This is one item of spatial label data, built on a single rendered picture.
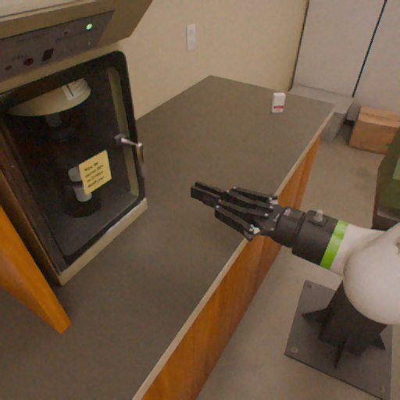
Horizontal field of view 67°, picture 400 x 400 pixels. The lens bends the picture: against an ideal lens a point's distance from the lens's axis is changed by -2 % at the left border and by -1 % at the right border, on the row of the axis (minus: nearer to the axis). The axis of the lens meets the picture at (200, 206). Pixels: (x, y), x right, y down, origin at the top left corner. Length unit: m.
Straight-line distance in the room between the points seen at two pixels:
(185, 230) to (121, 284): 0.23
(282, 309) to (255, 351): 0.29
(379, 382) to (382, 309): 1.39
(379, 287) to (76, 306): 0.60
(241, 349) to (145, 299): 1.03
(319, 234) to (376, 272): 0.16
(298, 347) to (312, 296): 0.32
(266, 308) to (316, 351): 0.32
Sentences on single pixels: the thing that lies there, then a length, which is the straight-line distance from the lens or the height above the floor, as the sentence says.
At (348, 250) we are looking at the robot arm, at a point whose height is 1.18.
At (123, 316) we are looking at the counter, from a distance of 0.73.
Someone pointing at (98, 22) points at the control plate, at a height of 1.46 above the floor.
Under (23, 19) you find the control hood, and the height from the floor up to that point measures 1.49.
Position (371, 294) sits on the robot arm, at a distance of 0.44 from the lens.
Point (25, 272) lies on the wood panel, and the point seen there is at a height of 1.15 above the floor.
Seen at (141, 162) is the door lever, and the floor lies 1.16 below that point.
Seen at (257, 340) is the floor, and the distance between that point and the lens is 1.74.
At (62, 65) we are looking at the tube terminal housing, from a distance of 0.62.
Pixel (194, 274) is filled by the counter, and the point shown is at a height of 0.94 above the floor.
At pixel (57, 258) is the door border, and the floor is 1.04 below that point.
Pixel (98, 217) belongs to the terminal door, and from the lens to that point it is 0.77.
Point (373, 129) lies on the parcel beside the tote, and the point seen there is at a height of 0.22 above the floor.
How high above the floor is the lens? 1.57
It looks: 43 degrees down
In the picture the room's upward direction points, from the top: straight up
